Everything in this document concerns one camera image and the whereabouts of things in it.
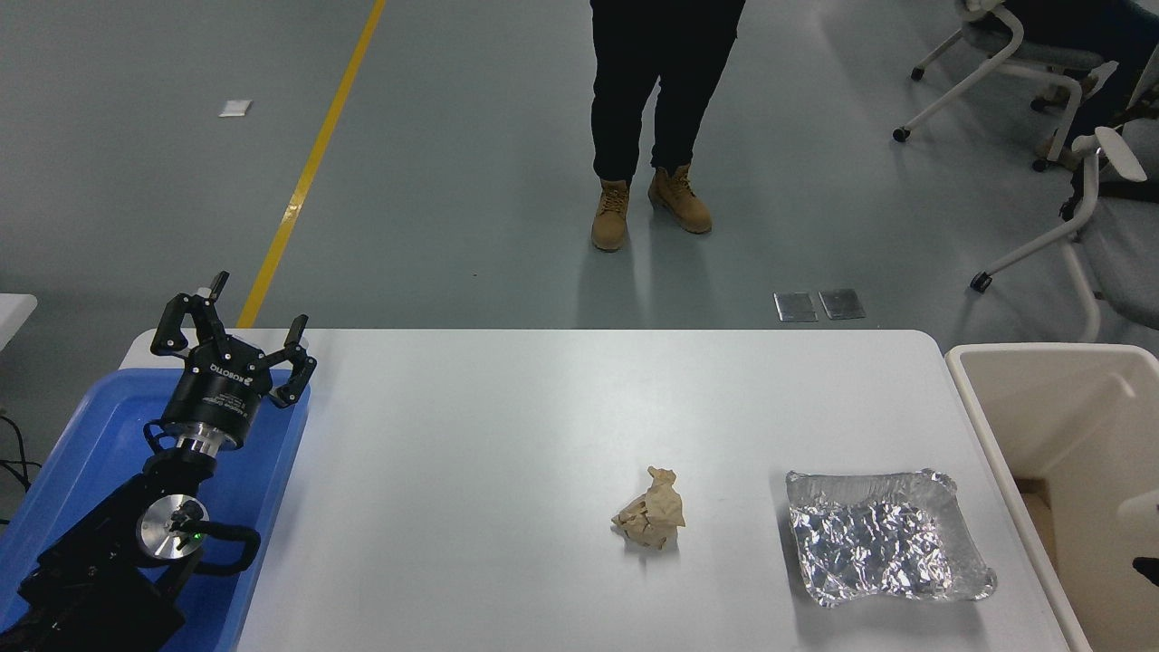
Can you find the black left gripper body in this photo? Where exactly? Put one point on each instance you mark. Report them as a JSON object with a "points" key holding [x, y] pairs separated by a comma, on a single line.
{"points": [[220, 391]]}

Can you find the white paper cup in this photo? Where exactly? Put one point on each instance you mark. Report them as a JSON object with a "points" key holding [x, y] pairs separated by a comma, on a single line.
{"points": [[1144, 516]]}

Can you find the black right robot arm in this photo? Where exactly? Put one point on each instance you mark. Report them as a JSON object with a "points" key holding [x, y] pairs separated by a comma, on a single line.
{"points": [[1150, 570]]}

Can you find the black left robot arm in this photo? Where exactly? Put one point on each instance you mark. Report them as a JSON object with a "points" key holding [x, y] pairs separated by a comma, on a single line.
{"points": [[100, 561]]}

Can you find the blue plastic tray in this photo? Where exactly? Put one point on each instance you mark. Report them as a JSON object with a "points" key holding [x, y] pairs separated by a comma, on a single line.
{"points": [[90, 435]]}

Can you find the small white side table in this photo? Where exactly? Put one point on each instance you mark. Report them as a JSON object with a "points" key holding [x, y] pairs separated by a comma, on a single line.
{"points": [[14, 317]]}

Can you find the crumpled tan paper ball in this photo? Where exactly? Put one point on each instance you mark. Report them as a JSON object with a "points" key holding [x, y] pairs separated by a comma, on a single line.
{"points": [[654, 516]]}

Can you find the standing person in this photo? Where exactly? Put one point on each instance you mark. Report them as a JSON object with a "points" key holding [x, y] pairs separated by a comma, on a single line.
{"points": [[665, 81]]}

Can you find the metal floor plate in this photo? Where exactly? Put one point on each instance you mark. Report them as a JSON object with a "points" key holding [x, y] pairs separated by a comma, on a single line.
{"points": [[842, 304], [796, 307]]}

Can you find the crumpled foil tray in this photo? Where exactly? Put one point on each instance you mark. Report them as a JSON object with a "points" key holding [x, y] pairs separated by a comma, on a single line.
{"points": [[878, 543]]}

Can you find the large pale bin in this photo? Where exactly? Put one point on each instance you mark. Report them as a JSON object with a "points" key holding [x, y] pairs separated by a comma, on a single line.
{"points": [[1068, 426]]}

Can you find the seated person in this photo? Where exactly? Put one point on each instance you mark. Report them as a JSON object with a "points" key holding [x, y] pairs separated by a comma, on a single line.
{"points": [[1118, 36]]}

